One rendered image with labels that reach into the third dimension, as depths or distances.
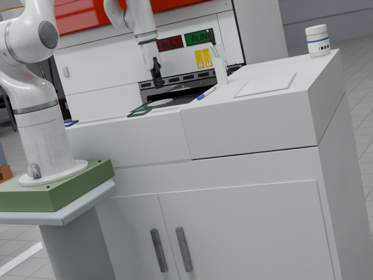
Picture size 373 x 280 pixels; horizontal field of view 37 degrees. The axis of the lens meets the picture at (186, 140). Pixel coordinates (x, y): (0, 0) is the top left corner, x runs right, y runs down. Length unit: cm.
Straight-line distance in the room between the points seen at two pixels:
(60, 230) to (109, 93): 94
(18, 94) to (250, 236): 73
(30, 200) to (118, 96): 96
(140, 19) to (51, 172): 73
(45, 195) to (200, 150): 43
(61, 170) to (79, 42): 96
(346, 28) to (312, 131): 869
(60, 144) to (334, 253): 78
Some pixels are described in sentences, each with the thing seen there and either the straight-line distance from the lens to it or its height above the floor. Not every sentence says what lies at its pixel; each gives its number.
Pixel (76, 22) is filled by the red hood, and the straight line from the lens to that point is 230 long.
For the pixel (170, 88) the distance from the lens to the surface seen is 220.
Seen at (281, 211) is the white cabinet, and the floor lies 65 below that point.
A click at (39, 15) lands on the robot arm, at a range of 147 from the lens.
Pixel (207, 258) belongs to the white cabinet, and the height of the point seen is 52.
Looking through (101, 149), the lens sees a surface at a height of 88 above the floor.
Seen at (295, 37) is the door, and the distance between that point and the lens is 1039.
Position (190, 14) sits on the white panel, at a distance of 213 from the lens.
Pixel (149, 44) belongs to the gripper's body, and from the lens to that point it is 200.
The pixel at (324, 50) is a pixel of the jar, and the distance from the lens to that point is 192.
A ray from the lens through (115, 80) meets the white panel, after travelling 232.
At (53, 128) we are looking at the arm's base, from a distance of 150.
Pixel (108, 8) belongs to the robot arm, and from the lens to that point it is 202.
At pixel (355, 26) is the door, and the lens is 1005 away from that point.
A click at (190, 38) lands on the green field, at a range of 214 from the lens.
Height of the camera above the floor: 124
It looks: 13 degrees down
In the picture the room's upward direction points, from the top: 14 degrees counter-clockwise
